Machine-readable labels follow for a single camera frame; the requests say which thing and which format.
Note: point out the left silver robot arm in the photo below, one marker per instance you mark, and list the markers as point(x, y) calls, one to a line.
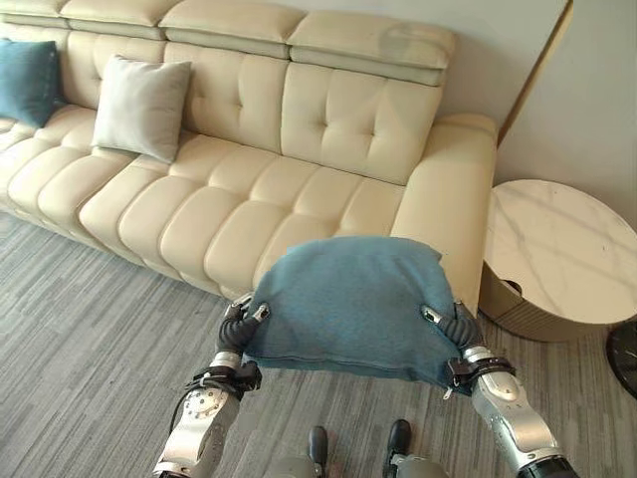
point(204, 418)

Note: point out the teal blue cushion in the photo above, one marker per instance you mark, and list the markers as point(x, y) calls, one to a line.
point(348, 309)

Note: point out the dark teal cushion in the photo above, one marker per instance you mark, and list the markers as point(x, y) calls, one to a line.
point(25, 79)

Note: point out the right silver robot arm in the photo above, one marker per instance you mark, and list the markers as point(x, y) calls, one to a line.
point(512, 418)

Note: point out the cream leather sofa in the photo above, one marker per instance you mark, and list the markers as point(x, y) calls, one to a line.
point(278, 149)

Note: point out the dark robot foot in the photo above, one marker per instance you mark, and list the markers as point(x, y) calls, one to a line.
point(317, 444)
point(399, 438)

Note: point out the light grey cushion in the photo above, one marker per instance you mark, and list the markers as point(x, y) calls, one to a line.
point(142, 107)

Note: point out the silver robot right leg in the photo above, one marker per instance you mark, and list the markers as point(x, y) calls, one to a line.
point(415, 465)

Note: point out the round marble side table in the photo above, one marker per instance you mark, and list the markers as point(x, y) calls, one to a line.
point(557, 259)

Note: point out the right dark robot foot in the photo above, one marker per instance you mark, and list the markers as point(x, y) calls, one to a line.
point(399, 438)

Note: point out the left dark robot foot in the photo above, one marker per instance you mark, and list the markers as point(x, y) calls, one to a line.
point(317, 444)

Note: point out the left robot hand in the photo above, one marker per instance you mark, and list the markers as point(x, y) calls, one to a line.
point(238, 326)

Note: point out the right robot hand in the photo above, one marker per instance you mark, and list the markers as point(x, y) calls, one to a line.
point(455, 326)

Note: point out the black round lamp base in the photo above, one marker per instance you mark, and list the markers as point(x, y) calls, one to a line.
point(623, 356)

